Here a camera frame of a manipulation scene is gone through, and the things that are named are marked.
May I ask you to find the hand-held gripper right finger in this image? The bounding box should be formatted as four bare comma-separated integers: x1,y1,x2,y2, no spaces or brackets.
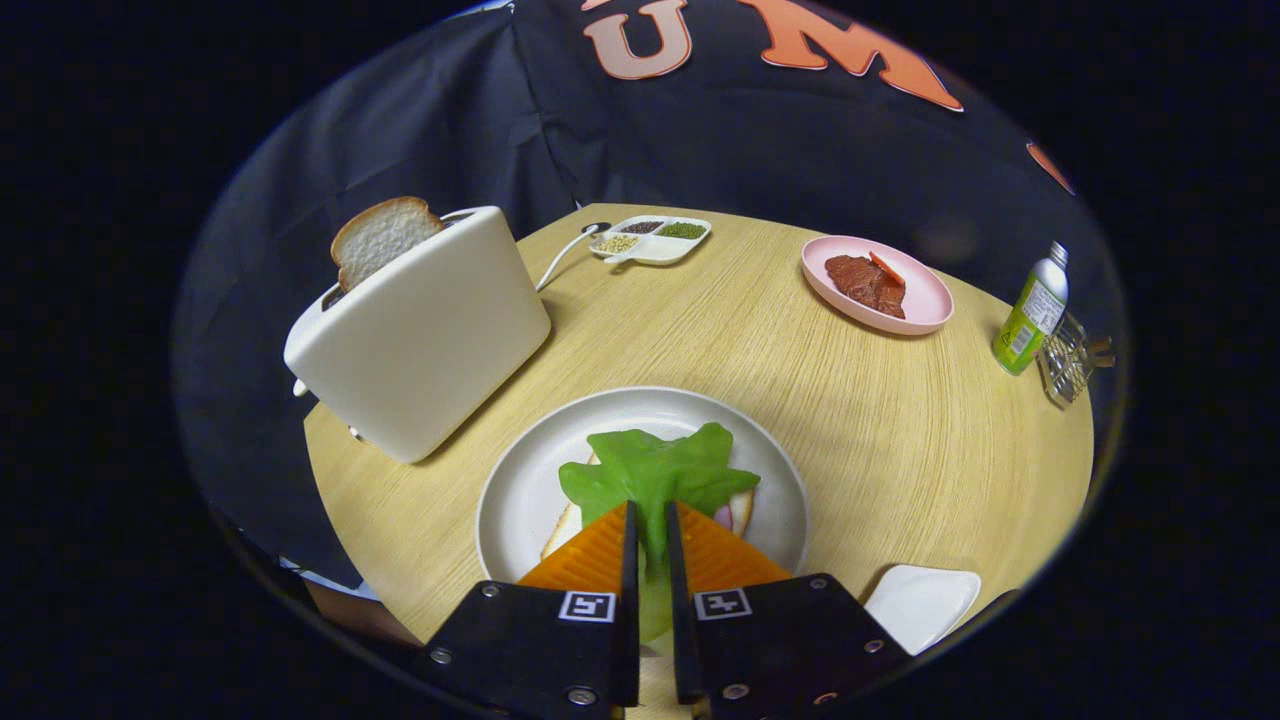
665,502,913,720

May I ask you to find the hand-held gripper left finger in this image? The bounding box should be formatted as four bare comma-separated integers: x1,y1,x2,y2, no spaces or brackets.
415,502,641,720

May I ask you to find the green lettuce leaf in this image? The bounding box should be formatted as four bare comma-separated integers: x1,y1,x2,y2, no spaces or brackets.
558,422,761,641

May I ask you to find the toasted bread slice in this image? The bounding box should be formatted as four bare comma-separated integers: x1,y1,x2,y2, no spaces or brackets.
331,197,444,292

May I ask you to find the white bread slice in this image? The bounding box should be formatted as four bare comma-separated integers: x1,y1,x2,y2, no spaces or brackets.
541,455,756,561

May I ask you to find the round white plate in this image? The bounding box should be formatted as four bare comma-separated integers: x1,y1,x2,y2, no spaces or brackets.
476,387,810,586

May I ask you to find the small square white plate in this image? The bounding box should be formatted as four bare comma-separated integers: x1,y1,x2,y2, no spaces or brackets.
864,565,982,656

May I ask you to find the white toaster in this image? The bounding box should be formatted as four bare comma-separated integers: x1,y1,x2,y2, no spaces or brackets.
284,206,552,464

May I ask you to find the white divided dish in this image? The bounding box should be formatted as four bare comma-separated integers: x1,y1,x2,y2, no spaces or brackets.
588,215,713,266

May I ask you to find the red meat slice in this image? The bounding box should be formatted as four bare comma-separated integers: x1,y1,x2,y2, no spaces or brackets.
825,254,907,320

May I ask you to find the pink plate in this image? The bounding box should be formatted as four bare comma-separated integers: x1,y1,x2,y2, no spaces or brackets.
801,235,955,336

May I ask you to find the green label bottle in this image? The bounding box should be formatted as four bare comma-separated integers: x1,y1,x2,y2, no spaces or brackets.
993,241,1070,377

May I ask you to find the black backdrop cloth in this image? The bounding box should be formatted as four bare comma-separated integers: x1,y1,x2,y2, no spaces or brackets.
170,0,1111,591

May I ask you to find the white toaster cable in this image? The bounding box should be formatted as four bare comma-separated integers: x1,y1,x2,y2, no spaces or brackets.
536,222,611,293

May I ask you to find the metal wire basket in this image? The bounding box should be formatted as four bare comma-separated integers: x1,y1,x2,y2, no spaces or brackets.
1037,312,1115,409

